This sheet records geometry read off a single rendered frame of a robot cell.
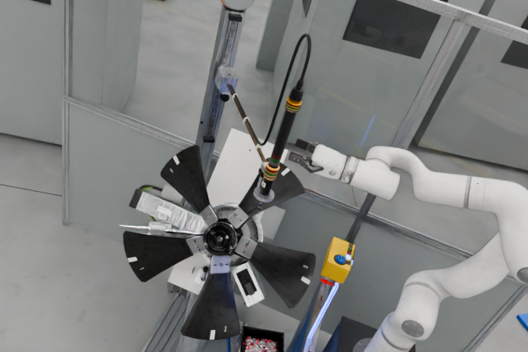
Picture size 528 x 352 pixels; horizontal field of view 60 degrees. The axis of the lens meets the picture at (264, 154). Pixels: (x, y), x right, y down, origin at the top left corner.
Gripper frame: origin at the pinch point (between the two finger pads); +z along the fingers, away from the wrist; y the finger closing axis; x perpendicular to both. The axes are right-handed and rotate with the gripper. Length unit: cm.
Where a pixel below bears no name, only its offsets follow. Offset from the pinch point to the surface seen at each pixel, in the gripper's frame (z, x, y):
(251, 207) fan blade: 8.8, -35.0, 7.3
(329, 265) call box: -28, -60, 21
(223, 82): 40, -11, 46
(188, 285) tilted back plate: 23, -80, 0
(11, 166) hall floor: 198, -165, 99
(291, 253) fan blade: -10.8, -46.7, 5.8
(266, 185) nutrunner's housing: 5.1, -15.4, -2.0
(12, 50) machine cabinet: 215, -87, 125
